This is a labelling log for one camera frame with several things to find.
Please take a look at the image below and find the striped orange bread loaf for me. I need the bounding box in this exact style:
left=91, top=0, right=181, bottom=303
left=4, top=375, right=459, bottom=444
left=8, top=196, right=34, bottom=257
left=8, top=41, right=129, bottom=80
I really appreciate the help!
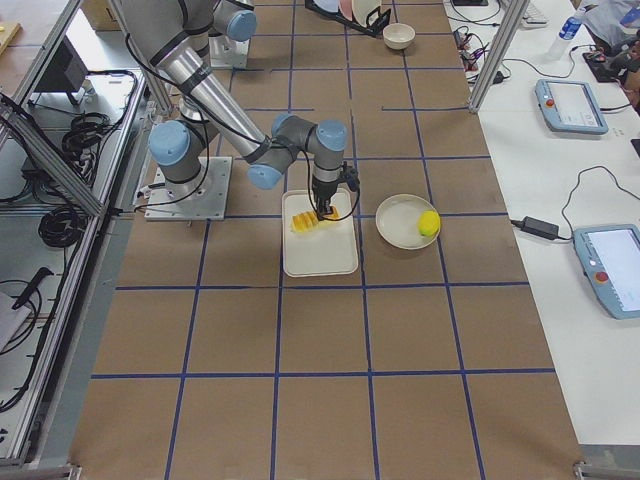
left=290, top=206, right=340, bottom=234

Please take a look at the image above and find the white round dish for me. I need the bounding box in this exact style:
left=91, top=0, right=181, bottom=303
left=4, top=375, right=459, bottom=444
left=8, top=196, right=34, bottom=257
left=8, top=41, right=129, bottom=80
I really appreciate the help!
left=375, top=194, right=440, bottom=250

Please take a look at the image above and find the white rectangular tray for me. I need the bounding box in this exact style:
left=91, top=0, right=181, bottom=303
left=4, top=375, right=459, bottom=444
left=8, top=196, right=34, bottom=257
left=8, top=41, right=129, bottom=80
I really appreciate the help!
left=282, top=190, right=359, bottom=277

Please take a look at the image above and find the teach pendant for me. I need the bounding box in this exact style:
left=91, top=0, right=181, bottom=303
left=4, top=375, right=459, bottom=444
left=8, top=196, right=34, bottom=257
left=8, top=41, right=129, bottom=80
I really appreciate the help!
left=573, top=224, right=639, bottom=320
left=534, top=79, right=609, bottom=135

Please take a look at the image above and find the black plate rack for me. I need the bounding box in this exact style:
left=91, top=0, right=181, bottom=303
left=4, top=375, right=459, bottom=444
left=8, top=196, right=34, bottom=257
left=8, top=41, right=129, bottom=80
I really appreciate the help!
left=304, top=0, right=391, bottom=38

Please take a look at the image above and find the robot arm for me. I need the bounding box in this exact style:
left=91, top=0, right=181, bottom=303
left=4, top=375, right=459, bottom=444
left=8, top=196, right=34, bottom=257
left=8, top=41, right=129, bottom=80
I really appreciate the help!
left=120, top=0, right=346, bottom=220
left=209, top=0, right=257, bottom=42

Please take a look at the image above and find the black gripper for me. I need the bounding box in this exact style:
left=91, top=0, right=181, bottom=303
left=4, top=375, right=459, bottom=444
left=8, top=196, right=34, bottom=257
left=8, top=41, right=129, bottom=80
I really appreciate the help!
left=315, top=190, right=335, bottom=216

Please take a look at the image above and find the yellow lemon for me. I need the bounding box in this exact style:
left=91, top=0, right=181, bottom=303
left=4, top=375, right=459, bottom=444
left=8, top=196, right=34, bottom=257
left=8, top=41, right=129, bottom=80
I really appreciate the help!
left=417, top=210, right=441, bottom=237

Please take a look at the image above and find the light blue plate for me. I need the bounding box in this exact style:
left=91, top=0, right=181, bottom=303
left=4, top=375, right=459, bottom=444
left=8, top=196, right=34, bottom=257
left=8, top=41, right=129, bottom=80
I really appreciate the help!
left=313, top=0, right=340, bottom=14

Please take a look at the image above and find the far teach pendant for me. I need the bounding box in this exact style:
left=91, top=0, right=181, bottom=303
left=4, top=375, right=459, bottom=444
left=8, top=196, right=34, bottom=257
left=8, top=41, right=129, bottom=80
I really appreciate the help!
left=534, top=79, right=609, bottom=135

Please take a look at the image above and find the plastic water bottle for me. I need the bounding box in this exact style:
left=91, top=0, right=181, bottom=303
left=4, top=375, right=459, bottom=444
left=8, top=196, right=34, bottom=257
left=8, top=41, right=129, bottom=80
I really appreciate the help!
left=546, top=7, right=586, bottom=60

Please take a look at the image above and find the small white bowl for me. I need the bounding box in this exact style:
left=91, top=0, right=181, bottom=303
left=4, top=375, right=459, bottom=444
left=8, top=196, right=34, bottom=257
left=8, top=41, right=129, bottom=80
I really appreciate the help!
left=383, top=23, right=416, bottom=50

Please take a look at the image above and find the near teach pendant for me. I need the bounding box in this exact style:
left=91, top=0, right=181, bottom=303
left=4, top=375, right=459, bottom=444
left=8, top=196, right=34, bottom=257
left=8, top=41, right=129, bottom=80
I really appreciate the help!
left=573, top=224, right=639, bottom=320

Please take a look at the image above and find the pink plate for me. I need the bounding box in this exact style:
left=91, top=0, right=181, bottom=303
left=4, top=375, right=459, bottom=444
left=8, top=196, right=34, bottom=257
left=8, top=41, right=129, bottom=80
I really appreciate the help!
left=338, top=0, right=353, bottom=21

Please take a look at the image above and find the black power adapter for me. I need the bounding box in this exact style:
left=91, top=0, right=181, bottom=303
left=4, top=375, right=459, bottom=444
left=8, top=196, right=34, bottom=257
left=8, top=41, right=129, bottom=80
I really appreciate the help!
left=521, top=216, right=559, bottom=240

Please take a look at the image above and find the white plate in rack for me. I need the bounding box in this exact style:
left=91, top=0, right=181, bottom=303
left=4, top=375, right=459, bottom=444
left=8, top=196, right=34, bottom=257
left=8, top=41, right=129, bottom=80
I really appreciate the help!
left=352, top=0, right=382, bottom=27

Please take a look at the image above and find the black cable bundle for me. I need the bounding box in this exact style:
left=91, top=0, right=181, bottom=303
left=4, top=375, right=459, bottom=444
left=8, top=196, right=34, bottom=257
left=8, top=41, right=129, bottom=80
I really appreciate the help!
left=38, top=205, right=81, bottom=248

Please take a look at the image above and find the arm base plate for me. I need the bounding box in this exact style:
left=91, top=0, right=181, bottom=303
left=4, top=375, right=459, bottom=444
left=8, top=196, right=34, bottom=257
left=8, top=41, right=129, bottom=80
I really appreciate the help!
left=209, top=35, right=250, bottom=70
left=144, top=156, right=233, bottom=221

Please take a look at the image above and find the aluminium frame post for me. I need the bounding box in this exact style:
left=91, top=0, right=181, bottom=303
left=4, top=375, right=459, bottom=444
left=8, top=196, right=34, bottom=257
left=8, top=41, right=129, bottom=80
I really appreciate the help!
left=468, top=0, right=528, bottom=113

